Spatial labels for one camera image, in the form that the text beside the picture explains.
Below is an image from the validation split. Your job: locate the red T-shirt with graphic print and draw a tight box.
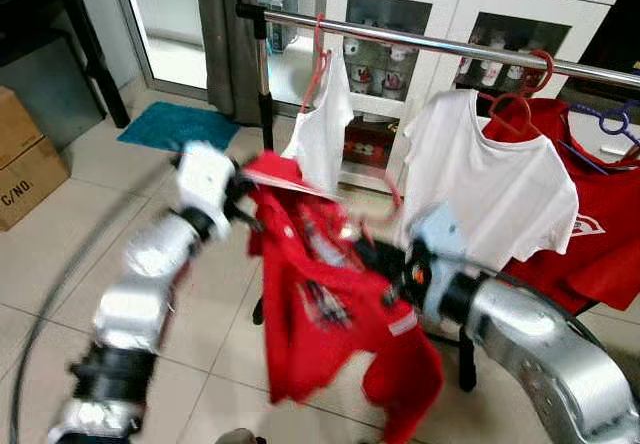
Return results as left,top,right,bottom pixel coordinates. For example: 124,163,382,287
243,151,446,444

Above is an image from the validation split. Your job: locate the purple clothes hanger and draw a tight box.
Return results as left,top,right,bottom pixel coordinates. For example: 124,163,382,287
558,99,640,177

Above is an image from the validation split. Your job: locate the teal floor mat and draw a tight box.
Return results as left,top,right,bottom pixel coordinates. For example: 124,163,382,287
118,101,242,153

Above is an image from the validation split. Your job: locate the white T-shirt with cartoon print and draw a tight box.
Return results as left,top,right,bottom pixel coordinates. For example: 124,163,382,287
283,54,354,197

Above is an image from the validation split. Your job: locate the plain white T-shirt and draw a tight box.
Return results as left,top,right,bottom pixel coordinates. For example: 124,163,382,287
400,89,581,270

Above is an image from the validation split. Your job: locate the grey curtain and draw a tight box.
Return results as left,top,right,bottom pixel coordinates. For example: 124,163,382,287
195,0,264,127

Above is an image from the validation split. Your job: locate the red T-shirt with white logo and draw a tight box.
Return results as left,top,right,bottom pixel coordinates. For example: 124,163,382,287
500,99,640,315

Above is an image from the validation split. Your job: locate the printed cardboard box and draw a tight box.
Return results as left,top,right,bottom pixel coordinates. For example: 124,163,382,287
0,86,69,232

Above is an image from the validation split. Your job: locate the black side table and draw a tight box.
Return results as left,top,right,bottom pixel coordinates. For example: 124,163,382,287
0,0,131,130

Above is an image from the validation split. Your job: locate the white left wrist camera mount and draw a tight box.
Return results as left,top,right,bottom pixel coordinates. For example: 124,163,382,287
175,142,238,237

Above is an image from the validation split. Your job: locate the light grey right wrist camera mount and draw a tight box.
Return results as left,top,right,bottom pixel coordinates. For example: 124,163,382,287
405,202,469,310

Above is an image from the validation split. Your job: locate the black rack post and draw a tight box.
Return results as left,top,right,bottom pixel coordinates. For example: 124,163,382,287
237,0,278,157

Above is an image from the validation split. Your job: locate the metal clothes rail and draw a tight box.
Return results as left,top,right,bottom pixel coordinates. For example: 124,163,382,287
237,1,640,90

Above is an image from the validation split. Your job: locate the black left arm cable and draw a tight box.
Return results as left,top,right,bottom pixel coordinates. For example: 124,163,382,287
8,159,181,444

